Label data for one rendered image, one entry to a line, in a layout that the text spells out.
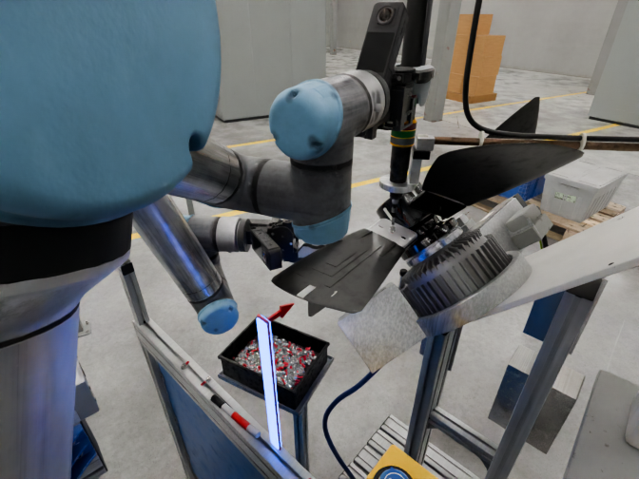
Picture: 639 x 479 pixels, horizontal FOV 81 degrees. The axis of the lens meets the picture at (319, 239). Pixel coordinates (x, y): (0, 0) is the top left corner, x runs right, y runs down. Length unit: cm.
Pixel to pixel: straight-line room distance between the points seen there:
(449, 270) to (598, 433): 45
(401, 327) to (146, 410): 149
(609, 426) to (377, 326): 51
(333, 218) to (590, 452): 71
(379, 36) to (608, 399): 88
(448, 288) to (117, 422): 168
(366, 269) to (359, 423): 128
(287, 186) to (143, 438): 167
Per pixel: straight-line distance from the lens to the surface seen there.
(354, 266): 68
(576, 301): 83
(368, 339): 83
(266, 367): 64
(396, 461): 58
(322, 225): 45
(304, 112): 39
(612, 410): 107
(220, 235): 78
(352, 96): 44
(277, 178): 46
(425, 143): 71
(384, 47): 56
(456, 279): 78
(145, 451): 195
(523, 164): 66
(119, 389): 221
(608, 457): 98
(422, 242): 80
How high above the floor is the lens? 158
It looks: 31 degrees down
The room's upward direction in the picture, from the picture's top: straight up
